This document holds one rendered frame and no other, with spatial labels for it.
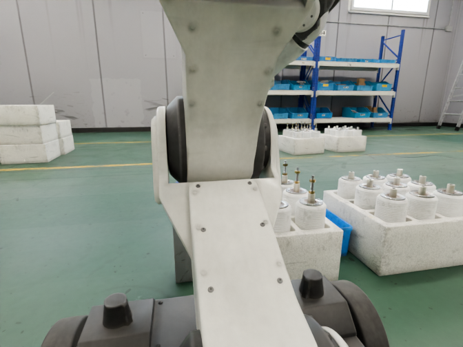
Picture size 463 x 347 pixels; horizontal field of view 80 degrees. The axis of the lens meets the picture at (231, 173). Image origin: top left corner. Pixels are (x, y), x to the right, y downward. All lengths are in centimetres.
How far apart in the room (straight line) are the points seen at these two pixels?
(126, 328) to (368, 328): 42
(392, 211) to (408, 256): 16
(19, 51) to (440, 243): 637
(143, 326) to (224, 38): 44
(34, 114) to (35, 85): 321
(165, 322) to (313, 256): 53
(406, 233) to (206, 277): 85
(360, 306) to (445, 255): 67
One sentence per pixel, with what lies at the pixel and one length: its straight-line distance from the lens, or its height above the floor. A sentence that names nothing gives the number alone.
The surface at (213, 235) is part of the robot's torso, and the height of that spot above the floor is 41.
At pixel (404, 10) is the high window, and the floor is 250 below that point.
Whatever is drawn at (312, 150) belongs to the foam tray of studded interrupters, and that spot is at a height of 4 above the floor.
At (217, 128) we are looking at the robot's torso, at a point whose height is 53.
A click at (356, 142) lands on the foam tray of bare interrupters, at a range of 359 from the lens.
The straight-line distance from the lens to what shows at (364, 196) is 115.
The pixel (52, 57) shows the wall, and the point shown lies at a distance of 629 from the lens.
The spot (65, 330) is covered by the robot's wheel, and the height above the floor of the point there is 20.
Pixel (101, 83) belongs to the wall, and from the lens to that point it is 604.
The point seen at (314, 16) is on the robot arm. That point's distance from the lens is 64.
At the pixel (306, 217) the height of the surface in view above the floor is 21.
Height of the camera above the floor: 56
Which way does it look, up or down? 14 degrees down
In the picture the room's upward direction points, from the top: straight up
